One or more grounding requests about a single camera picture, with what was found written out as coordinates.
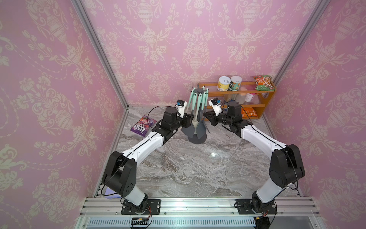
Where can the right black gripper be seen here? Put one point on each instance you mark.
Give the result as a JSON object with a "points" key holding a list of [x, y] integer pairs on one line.
{"points": [[214, 119]]}

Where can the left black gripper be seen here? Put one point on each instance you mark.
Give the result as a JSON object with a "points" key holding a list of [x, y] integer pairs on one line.
{"points": [[187, 121]]}

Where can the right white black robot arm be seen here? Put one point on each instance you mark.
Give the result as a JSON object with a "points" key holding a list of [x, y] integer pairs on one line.
{"points": [[286, 165]]}

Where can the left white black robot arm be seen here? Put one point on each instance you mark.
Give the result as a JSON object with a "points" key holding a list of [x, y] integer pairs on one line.
{"points": [[121, 170]]}

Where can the grey utensil rack stand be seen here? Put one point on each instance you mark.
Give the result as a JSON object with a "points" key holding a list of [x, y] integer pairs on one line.
{"points": [[194, 139]]}

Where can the white plastic bottle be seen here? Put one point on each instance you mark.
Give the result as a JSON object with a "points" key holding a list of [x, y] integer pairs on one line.
{"points": [[240, 98]]}

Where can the orange snack packet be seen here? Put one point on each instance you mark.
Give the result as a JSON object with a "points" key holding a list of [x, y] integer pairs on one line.
{"points": [[248, 112]]}

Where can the yellow tin can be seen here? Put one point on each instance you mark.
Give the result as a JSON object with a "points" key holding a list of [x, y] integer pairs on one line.
{"points": [[223, 83]]}

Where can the white pink bottle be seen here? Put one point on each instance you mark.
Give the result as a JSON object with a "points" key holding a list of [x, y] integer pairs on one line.
{"points": [[249, 97]]}

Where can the wooden orange shelf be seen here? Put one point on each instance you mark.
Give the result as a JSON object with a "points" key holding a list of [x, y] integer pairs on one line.
{"points": [[259, 103]]}

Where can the green tin can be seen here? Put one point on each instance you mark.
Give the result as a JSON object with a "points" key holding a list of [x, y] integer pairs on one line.
{"points": [[235, 83]]}

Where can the purple candy bag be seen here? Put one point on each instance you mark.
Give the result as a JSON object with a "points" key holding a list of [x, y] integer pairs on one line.
{"points": [[143, 125]]}

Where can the red green snack packet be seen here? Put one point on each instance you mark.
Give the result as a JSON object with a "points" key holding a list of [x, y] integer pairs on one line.
{"points": [[264, 83]]}

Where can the purple tissue packet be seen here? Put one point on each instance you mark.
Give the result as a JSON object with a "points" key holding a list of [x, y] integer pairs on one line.
{"points": [[110, 194]]}

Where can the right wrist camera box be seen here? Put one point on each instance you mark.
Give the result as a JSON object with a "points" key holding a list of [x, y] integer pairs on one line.
{"points": [[215, 103]]}

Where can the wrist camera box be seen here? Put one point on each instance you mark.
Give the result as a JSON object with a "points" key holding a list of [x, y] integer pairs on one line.
{"points": [[181, 105], [215, 103]]}

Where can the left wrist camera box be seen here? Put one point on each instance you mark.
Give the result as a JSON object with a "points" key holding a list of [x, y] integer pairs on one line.
{"points": [[181, 105]]}

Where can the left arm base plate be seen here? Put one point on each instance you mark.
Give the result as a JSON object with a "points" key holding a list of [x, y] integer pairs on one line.
{"points": [[151, 206]]}

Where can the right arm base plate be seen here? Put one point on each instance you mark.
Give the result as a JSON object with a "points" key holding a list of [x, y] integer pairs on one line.
{"points": [[246, 206]]}

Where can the aluminium front rail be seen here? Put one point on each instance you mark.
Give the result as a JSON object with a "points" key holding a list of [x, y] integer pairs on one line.
{"points": [[200, 213]]}

